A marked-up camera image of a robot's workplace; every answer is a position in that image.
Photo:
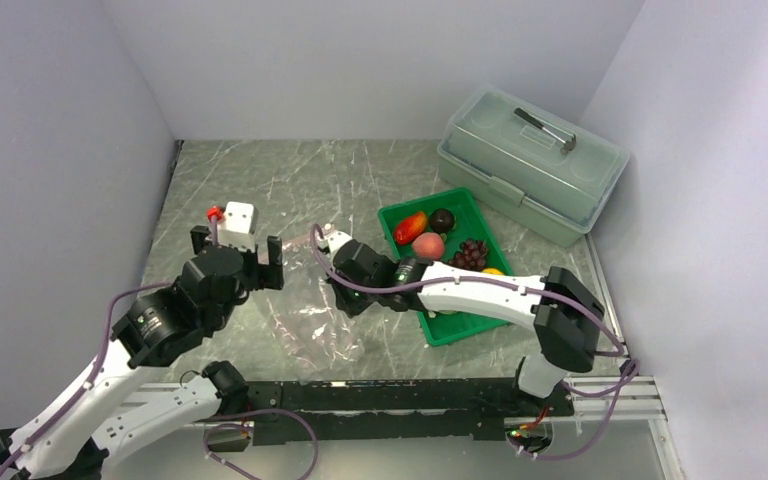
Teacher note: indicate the pink peach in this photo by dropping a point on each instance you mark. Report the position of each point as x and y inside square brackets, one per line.
[429, 245]

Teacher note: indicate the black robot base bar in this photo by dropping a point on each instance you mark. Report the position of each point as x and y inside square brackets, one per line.
[482, 409]

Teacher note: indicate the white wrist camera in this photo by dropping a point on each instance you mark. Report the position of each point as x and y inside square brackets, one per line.
[333, 241]
[233, 225]

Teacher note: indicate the pale green lidded storage box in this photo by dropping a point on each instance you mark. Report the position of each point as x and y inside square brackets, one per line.
[546, 174]

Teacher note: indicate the red mango fruit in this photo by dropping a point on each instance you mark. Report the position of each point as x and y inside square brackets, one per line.
[410, 228]

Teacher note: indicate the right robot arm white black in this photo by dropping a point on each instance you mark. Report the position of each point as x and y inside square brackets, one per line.
[563, 313]

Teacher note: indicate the clear zip top bag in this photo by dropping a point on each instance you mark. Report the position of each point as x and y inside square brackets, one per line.
[308, 338]

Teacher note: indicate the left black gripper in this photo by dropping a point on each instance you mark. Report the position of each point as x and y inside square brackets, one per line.
[270, 274]

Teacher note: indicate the aluminium frame rail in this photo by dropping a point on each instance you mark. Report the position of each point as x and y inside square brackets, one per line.
[598, 400]

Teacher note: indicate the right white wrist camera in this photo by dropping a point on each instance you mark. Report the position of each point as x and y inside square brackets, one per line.
[333, 241]

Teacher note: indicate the purple grape bunch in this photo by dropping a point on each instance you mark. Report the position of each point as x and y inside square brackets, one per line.
[471, 255]

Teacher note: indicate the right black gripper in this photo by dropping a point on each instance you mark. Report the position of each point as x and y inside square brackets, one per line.
[350, 308]

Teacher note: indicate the dark purple mangosteen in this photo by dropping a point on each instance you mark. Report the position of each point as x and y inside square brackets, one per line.
[442, 221]

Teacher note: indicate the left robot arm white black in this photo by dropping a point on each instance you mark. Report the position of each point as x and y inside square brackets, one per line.
[81, 435]

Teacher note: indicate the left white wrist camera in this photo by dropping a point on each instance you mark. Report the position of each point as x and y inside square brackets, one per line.
[233, 225]

